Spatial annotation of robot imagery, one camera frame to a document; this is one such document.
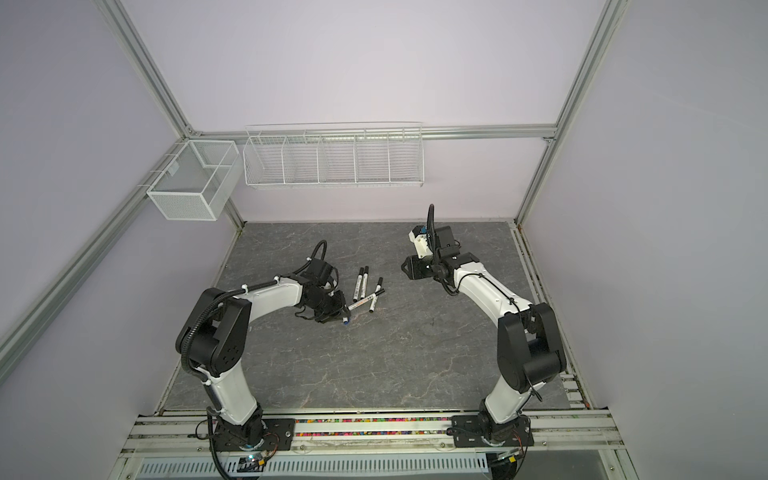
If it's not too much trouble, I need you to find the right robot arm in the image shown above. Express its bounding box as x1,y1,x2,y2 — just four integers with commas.
401,205,568,447

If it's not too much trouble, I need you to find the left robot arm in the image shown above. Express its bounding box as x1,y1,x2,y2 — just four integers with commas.
175,240,350,447

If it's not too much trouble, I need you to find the white mesh box basket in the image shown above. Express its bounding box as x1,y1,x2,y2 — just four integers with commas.
148,140,244,221

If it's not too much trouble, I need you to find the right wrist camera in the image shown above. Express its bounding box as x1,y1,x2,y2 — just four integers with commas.
408,225,433,259

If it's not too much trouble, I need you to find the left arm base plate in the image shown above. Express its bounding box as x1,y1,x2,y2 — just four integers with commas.
213,418,296,452

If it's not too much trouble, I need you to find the white wire wall basket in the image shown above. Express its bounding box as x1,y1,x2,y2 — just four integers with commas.
243,122,425,188

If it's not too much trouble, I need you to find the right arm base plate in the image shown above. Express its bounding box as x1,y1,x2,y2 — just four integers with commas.
446,412,534,448

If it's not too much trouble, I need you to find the white vented cable duct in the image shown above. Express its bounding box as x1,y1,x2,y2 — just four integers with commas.
135,453,490,479

